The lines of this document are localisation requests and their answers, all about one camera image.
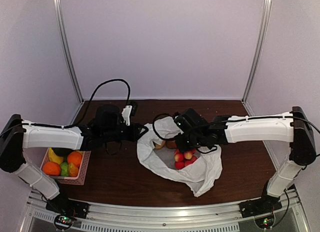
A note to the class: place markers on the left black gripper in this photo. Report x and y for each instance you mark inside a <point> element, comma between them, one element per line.
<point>134,135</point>

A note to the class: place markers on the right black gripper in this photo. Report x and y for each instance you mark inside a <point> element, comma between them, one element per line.
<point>182,147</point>

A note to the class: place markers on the white plastic bag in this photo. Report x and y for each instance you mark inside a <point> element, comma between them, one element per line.
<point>199,173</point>

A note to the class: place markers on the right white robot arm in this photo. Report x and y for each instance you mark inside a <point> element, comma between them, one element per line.
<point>290,127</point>

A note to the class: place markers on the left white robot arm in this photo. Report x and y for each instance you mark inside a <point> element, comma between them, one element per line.
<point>19,134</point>

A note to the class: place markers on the brown kiwi toy in bag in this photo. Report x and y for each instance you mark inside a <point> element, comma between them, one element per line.
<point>171,144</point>

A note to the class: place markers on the orange fruit in basket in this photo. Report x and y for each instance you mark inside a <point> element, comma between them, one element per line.
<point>75,158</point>

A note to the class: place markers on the yellow orange fruit toy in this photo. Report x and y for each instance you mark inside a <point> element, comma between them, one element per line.
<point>73,170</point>

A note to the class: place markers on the green lime in bag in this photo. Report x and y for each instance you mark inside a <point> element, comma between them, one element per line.
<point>62,152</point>

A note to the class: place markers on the red lychee bunch toy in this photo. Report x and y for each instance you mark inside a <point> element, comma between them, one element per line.
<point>183,159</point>

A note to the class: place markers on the pink perforated basket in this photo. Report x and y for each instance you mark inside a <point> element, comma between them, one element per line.
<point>80,179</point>

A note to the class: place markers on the light green apple toy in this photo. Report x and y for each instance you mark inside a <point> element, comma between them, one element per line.
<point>64,169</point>

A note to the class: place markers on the yellow banana toy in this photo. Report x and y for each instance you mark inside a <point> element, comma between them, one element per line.
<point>54,158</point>

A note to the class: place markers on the front aluminium rail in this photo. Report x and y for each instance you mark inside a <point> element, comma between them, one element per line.
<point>224,217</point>

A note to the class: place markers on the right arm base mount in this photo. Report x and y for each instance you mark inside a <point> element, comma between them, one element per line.
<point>263,212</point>

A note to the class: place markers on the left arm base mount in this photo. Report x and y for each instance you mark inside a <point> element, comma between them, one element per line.
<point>68,211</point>

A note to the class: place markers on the right aluminium frame post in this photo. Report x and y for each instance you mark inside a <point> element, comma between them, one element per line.
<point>264,23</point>

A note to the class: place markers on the aluminium frame post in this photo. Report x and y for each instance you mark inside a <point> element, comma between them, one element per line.
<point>66,49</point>
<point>264,23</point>

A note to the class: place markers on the left aluminium frame post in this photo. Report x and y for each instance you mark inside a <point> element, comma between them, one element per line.
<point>66,49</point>

